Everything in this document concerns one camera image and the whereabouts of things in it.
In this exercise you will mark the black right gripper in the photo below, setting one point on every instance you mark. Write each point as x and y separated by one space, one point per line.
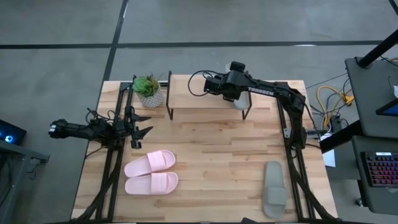
234 84

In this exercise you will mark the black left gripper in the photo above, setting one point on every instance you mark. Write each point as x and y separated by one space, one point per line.
130 130

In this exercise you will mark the grey rubber slide sandal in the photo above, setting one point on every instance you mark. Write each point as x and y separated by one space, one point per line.
242 104
274 186

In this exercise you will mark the pink rubber slide sandal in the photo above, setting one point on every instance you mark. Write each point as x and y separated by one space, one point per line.
149 183
146 163

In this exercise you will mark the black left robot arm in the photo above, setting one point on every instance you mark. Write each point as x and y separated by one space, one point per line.
74 130

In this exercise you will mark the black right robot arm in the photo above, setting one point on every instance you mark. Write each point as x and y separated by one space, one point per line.
264 88

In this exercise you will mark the wooden shelf with black legs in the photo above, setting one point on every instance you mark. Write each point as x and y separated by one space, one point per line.
183 93

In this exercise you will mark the white triangle-patterned plant pot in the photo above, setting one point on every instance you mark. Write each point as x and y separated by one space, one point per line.
152 101

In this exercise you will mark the green succulent plant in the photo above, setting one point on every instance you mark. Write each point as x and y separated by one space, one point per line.
145 86

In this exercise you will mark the black power strip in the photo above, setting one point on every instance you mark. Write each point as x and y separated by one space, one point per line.
335 124

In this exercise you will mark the black desk edge bar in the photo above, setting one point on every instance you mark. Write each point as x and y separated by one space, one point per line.
340 137

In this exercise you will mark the white paper sheet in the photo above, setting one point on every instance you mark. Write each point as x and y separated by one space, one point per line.
329 158

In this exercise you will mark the black computer with blue light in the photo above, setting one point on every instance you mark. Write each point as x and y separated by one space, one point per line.
12 132

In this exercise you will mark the grey desk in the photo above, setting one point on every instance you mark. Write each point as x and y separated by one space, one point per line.
379 199
370 99

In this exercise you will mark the grey side table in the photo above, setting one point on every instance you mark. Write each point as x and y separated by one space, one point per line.
12 174

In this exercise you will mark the black slanted pole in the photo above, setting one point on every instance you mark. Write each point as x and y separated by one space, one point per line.
376 49

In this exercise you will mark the blue lit screen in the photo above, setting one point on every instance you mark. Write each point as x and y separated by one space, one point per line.
390 109

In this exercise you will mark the backlit red keyboard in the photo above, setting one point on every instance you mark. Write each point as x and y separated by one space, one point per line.
382 169

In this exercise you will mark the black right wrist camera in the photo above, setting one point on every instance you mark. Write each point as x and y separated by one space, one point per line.
213 84

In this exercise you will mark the black left frame rails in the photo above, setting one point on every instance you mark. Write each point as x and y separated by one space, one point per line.
110 174

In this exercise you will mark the black frame rails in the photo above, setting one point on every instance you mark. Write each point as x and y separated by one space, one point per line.
293 174
110 174

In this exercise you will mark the silver frame bracket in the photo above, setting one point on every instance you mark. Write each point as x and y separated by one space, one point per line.
287 133

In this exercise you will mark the black right frame rails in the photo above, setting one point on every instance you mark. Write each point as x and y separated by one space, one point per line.
293 174

